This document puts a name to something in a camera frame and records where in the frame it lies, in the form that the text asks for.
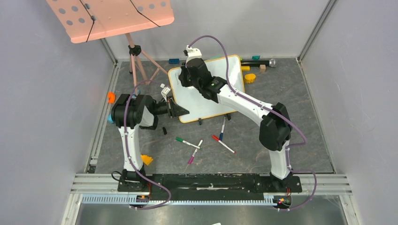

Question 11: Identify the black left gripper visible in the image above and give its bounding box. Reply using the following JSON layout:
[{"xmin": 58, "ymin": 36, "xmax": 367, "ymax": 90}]
[{"xmin": 152, "ymin": 96, "xmax": 190, "ymax": 118}]

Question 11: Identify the yellow-framed whiteboard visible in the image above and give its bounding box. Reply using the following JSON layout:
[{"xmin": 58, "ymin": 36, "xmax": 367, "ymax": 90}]
[{"xmin": 168, "ymin": 55, "xmax": 245, "ymax": 124}]

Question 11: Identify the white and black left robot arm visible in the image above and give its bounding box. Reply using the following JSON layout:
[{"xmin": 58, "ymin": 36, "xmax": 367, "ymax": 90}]
[{"xmin": 111, "ymin": 94, "xmax": 190, "ymax": 191}]

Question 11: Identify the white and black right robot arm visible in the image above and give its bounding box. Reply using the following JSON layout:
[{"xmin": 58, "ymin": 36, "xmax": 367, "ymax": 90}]
[{"xmin": 178, "ymin": 58, "xmax": 293, "ymax": 191}]

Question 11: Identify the dark blue brick block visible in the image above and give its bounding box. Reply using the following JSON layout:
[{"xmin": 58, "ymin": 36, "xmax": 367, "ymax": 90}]
[{"xmin": 168, "ymin": 58, "xmax": 180, "ymax": 64}]

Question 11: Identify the green-capped marker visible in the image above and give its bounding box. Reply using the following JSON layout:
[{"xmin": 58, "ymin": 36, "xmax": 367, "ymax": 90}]
[{"xmin": 176, "ymin": 137, "xmax": 200, "ymax": 149}]

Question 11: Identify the yellow rectangular block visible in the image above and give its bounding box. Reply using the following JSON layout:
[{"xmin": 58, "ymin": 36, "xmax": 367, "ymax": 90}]
[{"xmin": 241, "ymin": 66, "xmax": 250, "ymax": 71}]

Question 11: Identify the red-capped marker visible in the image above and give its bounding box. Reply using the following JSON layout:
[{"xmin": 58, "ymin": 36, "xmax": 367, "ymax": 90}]
[{"xmin": 212, "ymin": 135, "xmax": 236, "ymax": 154}]

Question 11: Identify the blue-capped marker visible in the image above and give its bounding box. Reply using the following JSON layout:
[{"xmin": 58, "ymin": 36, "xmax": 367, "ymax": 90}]
[{"xmin": 219, "ymin": 116, "xmax": 227, "ymax": 141}]

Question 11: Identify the yellow round block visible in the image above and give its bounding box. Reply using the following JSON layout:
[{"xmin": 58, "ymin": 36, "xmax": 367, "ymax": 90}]
[{"xmin": 244, "ymin": 73, "xmax": 256, "ymax": 83}]

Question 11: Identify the magenta-capped marker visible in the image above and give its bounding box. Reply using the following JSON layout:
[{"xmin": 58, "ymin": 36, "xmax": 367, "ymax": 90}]
[{"xmin": 187, "ymin": 139, "xmax": 203, "ymax": 165}]

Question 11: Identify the orange wedge block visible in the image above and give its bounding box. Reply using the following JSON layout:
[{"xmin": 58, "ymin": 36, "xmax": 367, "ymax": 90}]
[{"xmin": 141, "ymin": 155, "xmax": 153, "ymax": 165}]

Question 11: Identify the small orange clip toy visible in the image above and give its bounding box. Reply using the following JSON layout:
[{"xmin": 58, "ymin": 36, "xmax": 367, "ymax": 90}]
[{"xmin": 107, "ymin": 92, "xmax": 116, "ymax": 104}]

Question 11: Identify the blue toy microphone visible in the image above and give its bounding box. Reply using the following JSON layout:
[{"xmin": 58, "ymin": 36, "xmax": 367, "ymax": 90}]
[{"xmin": 107, "ymin": 114, "xmax": 114, "ymax": 124}]

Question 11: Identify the wooden cube block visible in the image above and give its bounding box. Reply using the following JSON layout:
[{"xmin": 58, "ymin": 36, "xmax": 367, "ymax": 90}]
[{"xmin": 259, "ymin": 64, "xmax": 267, "ymax": 73}]

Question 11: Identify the black handheld microphone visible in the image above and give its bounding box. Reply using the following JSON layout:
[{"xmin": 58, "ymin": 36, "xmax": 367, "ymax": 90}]
[{"xmin": 240, "ymin": 59, "xmax": 276, "ymax": 68}]

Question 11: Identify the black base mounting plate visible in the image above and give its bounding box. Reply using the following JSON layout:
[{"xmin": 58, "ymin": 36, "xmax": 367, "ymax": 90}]
[{"xmin": 117, "ymin": 173, "xmax": 303, "ymax": 201}]

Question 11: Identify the pink music stand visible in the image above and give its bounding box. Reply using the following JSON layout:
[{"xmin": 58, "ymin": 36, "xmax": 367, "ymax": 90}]
[{"xmin": 47, "ymin": 0, "xmax": 174, "ymax": 83}]

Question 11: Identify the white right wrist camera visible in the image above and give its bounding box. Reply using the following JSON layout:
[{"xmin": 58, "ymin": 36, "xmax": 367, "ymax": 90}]
[{"xmin": 184, "ymin": 45, "xmax": 202, "ymax": 64}]

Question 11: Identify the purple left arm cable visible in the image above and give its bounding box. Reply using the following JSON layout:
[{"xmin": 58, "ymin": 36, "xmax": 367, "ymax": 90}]
[{"xmin": 123, "ymin": 80, "xmax": 172, "ymax": 211}]

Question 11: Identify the grey toothed cable rail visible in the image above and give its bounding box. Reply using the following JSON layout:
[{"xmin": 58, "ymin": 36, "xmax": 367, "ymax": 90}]
[{"xmin": 82, "ymin": 194, "xmax": 277, "ymax": 206}]

